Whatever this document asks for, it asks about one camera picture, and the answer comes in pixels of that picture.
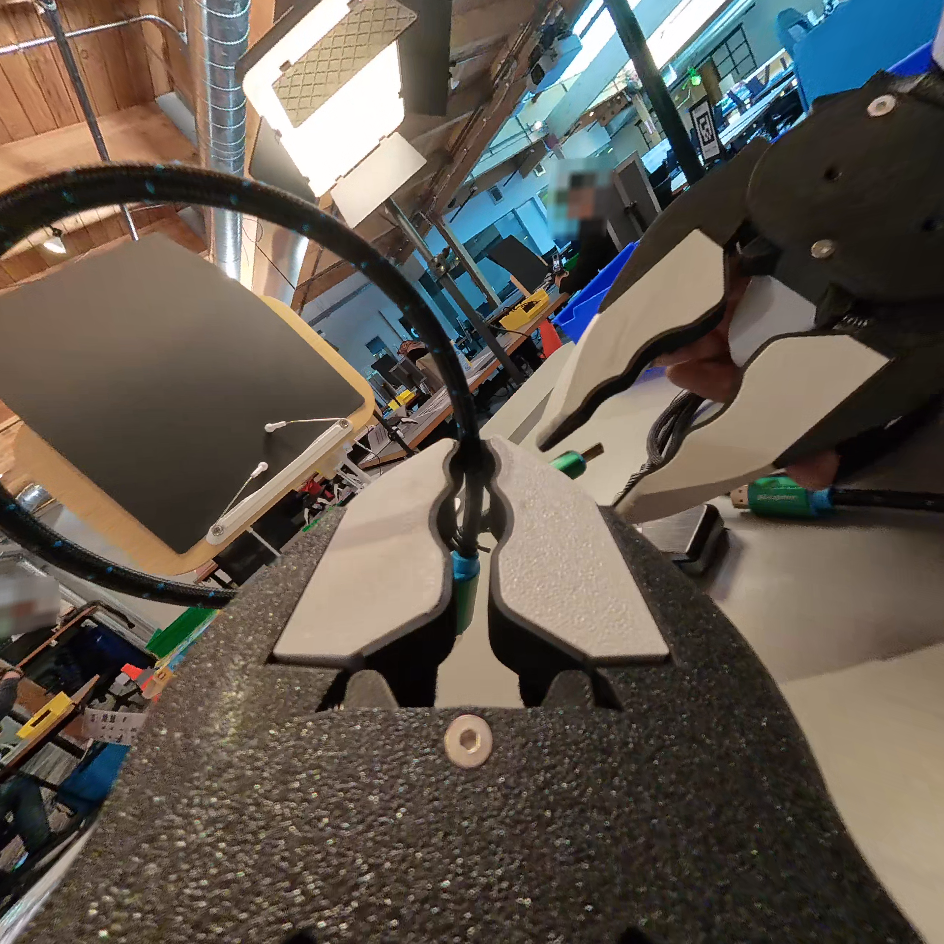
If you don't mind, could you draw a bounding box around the white mounting bracket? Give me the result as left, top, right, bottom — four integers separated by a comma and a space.
205, 416, 354, 547

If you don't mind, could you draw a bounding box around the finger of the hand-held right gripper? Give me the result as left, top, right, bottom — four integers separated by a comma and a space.
611, 277, 895, 528
535, 227, 733, 454

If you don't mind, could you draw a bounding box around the green plug braided hdmi cable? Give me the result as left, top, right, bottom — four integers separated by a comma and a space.
729, 475, 944, 522
0, 164, 493, 639

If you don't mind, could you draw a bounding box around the black panel wooden board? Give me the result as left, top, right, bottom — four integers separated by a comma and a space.
0, 235, 377, 578

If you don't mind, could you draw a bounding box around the white printed paper sheet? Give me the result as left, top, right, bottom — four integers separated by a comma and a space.
80, 707, 150, 747

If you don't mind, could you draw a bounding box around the black braided switch cable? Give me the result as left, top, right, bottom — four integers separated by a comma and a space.
621, 389, 710, 504

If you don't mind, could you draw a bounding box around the person's right hand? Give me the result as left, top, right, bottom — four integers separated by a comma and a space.
666, 298, 843, 489

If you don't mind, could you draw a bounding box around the yellow box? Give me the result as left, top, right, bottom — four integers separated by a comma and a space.
15, 692, 76, 740

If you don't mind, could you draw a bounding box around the rectangular light panel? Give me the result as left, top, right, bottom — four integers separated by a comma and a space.
239, 0, 429, 228

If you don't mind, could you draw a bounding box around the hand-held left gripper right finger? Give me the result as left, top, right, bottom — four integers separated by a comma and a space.
487, 435, 672, 663

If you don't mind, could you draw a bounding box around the silver ventilation duct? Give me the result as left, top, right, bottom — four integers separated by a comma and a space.
184, 0, 311, 296

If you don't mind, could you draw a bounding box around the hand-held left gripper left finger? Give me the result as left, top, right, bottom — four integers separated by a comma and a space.
271, 438, 460, 666

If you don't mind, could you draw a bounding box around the black pole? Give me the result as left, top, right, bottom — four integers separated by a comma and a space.
605, 0, 705, 185

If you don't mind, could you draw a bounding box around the black white marker sign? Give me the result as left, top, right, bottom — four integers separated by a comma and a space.
688, 98, 721, 161

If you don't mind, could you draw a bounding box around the blue plastic bin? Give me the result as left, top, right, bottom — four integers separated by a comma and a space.
553, 239, 643, 344

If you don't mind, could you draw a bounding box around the yellow tool case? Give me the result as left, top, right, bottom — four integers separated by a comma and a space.
500, 290, 552, 327

